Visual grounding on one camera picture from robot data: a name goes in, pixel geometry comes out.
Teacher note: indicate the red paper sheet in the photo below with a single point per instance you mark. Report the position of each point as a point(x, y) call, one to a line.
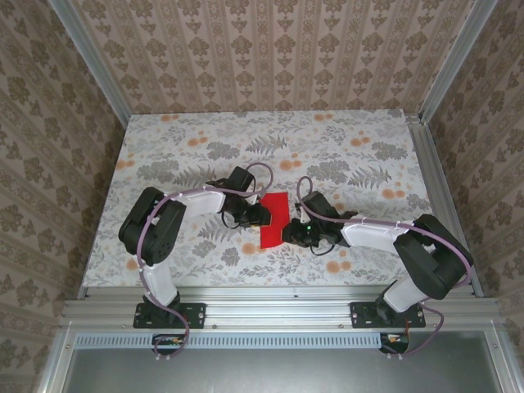
point(273, 237)

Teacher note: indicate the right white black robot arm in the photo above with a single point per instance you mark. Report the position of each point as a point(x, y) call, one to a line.
point(434, 262)

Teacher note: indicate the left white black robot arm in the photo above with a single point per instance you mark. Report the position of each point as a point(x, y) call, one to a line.
point(153, 233)

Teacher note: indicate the grey metal panel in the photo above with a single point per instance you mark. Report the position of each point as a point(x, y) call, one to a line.
point(266, 372)

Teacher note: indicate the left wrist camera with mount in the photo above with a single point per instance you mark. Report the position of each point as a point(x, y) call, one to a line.
point(255, 199)

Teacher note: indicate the long aluminium base rail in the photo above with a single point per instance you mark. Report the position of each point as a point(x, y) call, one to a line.
point(278, 307)

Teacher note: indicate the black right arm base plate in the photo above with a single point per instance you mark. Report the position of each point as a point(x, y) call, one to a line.
point(364, 315)

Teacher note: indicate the aluminium side rail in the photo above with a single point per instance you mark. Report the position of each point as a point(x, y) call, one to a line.
point(437, 184)

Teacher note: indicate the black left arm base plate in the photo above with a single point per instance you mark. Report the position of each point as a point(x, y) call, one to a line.
point(192, 315)

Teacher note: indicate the aluminium upright post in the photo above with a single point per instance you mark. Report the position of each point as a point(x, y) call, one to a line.
point(93, 61)
point(454, 61)

